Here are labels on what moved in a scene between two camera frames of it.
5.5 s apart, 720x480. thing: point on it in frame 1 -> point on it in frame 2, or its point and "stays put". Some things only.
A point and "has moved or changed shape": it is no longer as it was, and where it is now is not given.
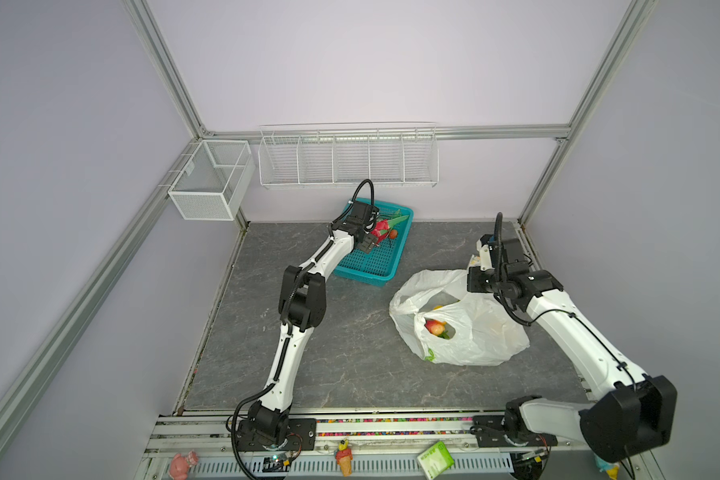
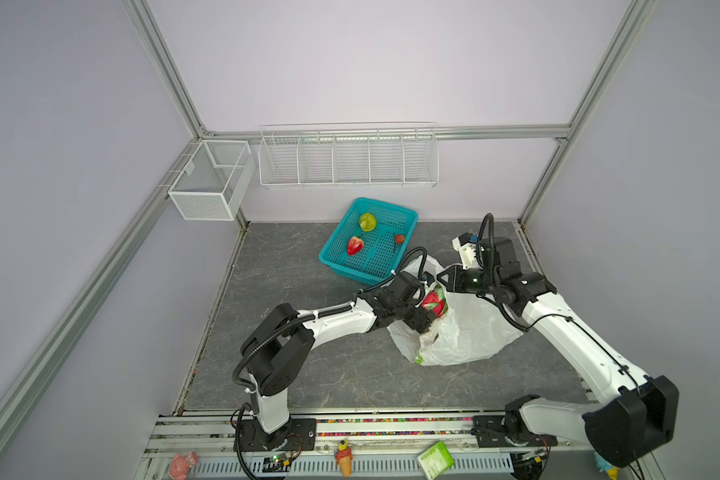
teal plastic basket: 381,264 stays put
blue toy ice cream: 612,469 stays put
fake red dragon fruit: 383,226 -> 436,301
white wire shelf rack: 398,155 stays put
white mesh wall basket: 213,183 stays put
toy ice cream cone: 344,457 stays put
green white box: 436,460 stays put
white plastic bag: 453,325 has moved or changed shape
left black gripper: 368,243 -> 422,319
